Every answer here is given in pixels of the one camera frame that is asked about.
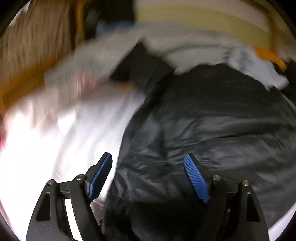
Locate black puffer jacket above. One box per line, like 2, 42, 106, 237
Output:
102, 44, 295, 240

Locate white bed sheet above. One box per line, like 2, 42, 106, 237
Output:
1, 89, 144, 240

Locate pink white pillow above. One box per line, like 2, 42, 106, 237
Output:
45, 72, 105, 99

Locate light blue duvet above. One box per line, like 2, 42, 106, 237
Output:
44, 22, 288, 90

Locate orange pillow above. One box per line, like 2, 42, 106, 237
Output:
254, 47, 287, 71

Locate wooden bed frame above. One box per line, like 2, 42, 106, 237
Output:
1, 1, 86, 116

